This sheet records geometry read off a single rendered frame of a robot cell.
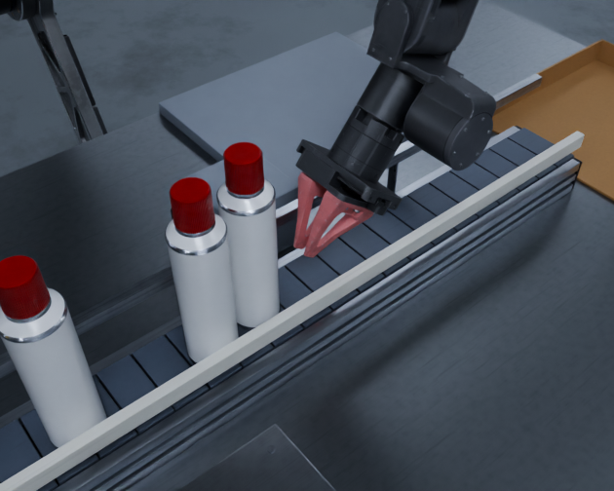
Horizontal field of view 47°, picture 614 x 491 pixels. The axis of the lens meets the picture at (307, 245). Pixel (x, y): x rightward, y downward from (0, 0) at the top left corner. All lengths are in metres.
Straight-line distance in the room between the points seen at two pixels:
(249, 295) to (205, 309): 0.07
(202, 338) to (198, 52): 2.43
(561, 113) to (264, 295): 0.64
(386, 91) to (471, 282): 0.28
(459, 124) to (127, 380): 0.39
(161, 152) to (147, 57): 1.99
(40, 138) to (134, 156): 1.62
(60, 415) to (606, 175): 0.77
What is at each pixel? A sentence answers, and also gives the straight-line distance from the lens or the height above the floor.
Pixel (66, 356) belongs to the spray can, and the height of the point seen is 1.00.
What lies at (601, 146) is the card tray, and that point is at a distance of 1.11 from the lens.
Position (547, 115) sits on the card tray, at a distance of 1.15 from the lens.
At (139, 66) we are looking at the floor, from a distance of 2.97.
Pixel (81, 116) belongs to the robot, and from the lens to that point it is 1.56.
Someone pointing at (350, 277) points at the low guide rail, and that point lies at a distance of 0.72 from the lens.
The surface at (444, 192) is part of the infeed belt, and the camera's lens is 0.89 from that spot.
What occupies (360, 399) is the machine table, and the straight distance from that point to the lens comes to 0.73.
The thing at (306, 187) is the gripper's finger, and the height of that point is 1.00.
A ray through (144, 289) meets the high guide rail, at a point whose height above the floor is 0.96.
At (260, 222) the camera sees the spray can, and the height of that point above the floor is 1.03.
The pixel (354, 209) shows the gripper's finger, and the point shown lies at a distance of 0.70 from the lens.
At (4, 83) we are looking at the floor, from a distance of 3.02.
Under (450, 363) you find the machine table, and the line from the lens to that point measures 0.77.
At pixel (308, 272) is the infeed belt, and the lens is 0.78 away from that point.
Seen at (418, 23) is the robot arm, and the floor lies 1.15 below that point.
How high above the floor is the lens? 1.44
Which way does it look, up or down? 44 degrees down
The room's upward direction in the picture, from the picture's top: straight up
